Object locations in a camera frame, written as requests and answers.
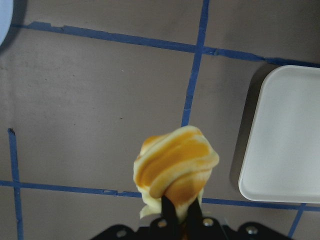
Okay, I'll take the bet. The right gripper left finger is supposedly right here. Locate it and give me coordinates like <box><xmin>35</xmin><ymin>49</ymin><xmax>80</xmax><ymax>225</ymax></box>
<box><xmin>161</xmin><ymin>196</ymin><xmax>180</xmax><ymax>240</ymax></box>

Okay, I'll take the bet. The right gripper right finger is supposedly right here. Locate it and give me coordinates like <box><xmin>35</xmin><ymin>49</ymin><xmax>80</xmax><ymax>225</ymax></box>
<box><xmin>186</xmin><ymin>198</ymin><xmax>203</xmax><ymax>240</ymax></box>

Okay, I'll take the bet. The orange striped bread roll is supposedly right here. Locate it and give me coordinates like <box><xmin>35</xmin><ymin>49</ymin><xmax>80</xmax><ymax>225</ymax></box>
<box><xmin>133</xmin><ymin>125</ymin><xmax>220</xmax><ymax>223</ymax></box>

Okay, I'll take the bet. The blue plate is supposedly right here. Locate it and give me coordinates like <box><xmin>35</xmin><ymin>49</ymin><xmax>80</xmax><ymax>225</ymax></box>
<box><xmin>0</xmin><ymin>0</ymin><xmax>14</xmax><ymax>45</ymax></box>

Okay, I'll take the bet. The white tray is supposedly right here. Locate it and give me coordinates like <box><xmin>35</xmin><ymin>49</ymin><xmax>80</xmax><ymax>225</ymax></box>
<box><xmin>238</xmin><ymin>65</ymin><xmax>320</xmax><ymax>204</ymax></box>

